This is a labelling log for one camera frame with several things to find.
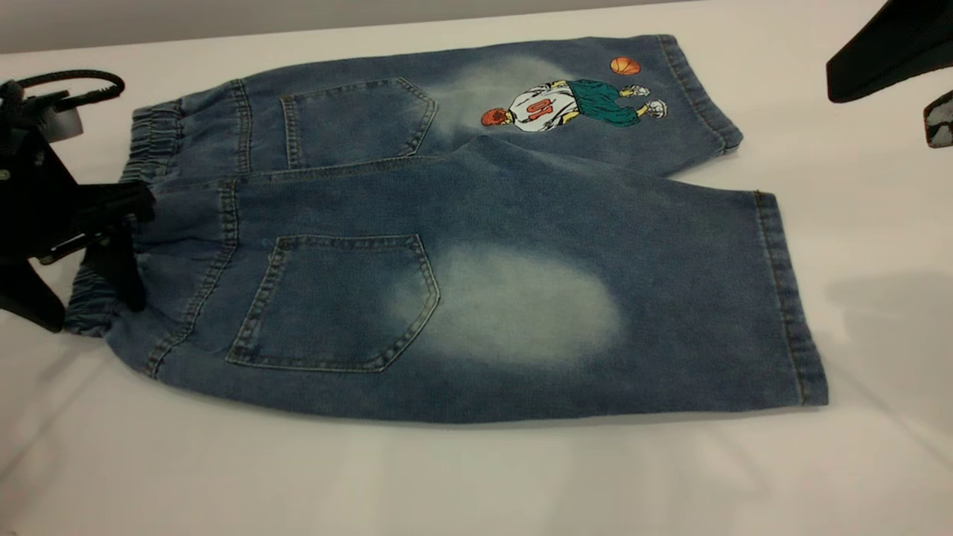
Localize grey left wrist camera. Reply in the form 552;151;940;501
37;104;84;141

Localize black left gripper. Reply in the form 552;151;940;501
0;78;156;334

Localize blue denim shorts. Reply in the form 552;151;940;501
63;33;829;425

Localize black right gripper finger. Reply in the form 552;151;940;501
923;89;953;148
826;0;953;103

